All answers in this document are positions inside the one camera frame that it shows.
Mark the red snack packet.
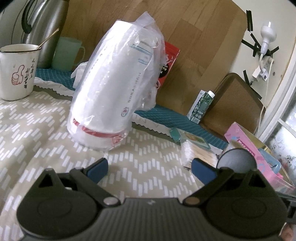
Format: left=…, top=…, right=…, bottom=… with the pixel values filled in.
left=157, top=41, right=181, bottom=88

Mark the bagged stack of white cups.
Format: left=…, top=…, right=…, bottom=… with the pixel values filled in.
left=67, top=11, right=167, bottom=153

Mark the blue plastic item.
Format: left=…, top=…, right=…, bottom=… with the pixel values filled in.
left=257, top=148, right=282, bottom=175

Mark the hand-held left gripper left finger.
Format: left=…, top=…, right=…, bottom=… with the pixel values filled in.
left=32, top=158, right=122, bottom=207

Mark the metal spoon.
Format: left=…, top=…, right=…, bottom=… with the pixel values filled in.
left=35, top=28, right=60, bottom=50

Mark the white light bulb fixture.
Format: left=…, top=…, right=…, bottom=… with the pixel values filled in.
left=260, top=21, right=277, bottom=54

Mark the pale green plastic cup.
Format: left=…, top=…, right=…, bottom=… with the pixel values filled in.
left=52, top=37, right=86, bottom=71

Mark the wooden board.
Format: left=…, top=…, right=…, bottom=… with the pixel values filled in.
left=58, top=0, right=248, bottom=138

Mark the white enamel mug with print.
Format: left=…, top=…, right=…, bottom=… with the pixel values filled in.
left=0, top=44, right=43, bottom=101

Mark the tin can with pink label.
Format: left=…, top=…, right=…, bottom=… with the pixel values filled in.
left=218, top=149, right=257, bottom=174

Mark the teal packet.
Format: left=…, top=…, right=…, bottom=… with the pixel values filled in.
left=169, top=127, right=211, bottom=149

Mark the pink cardboard box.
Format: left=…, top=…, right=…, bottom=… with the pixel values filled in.
left=224, top=122, right=296, bottom=193

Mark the white window frame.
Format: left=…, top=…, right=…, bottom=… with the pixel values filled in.
left=255, top=58, right=296, bottom=186

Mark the beige chevron patterned blanket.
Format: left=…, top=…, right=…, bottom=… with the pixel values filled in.
left=0, top=85, right=223, bottom=214

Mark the teal quilted mat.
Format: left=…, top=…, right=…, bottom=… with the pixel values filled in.
left=34, top=68, right=229, bottom=149

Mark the brown woven chair back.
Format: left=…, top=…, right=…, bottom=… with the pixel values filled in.
left=199, top=72, right=266, bottom=142

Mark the stainless steel thermos jug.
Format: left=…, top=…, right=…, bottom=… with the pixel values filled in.
left=21, top=0, right=70, bottom=69

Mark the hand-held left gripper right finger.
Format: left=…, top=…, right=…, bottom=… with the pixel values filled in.
left=183, top=158, right=271, bottom=207

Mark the green and white carton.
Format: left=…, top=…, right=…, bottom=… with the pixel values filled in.
left=187, top=90, right=215, bottom=123

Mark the white power strip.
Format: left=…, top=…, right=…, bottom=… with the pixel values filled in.
left=252, top=57, right=275, bottom=82

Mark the clear pack of cotton swabs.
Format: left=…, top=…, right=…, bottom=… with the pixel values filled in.
left=180, top=142, right=223, bottom=170

